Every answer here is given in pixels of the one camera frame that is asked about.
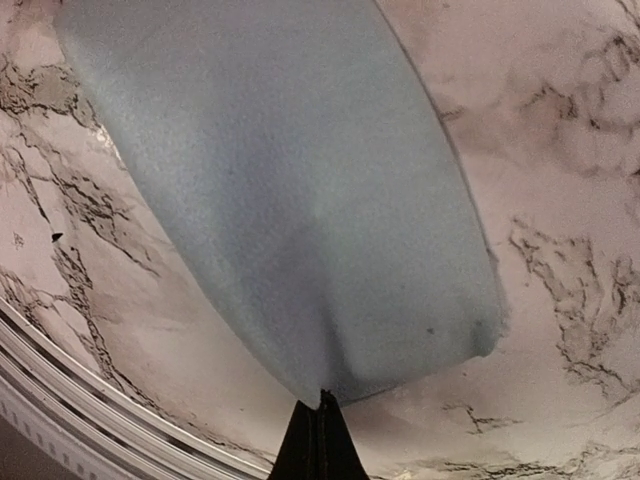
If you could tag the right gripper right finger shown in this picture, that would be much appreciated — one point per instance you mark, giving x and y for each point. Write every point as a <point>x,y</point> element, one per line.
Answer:
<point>337,455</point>

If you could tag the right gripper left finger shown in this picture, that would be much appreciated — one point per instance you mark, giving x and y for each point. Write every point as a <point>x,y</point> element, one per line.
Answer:
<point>297,458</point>

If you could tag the blue cleaning cloth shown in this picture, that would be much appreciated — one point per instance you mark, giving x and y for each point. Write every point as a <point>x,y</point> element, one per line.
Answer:
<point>294,158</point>

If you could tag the front aluminium rail base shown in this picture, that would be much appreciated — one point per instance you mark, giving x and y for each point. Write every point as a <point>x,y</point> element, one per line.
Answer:
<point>90,428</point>

